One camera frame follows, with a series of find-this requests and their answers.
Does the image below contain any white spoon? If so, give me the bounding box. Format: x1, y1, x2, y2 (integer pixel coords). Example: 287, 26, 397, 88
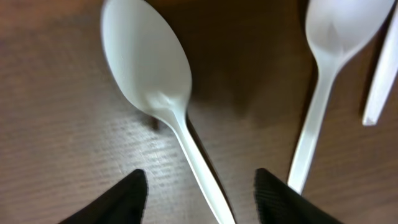
287, 0, 395, 194
101, 0, 235, 224
362, 5, 397, 126

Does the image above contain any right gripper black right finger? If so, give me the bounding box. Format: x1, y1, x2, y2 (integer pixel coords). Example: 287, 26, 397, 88
254, 168, 341, 224

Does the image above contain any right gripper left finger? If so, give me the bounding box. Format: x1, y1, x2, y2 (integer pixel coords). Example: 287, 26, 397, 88
60, 169, 148, 224

